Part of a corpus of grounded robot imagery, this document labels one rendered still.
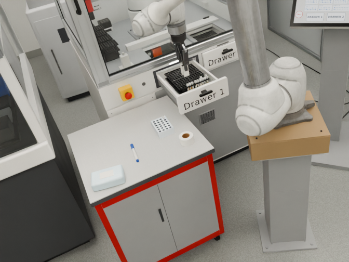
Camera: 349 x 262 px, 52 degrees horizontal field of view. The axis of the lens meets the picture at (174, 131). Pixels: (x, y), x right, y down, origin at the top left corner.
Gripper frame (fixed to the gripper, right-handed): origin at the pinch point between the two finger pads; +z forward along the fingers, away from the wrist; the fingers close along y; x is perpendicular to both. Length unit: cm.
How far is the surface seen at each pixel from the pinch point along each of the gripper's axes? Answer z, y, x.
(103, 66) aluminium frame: -6.3, 23.0, 36.5
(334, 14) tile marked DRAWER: -1, -6, -91
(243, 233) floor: 100, -36, -5
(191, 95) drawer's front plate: 9.2, -10.8, 2.9
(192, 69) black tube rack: 10.0, 14.3, -9.9
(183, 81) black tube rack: 10.4, 5.9, -0.3
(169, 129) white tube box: 20.6, -15.1, 19.7
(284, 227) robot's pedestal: 84, -55, -21
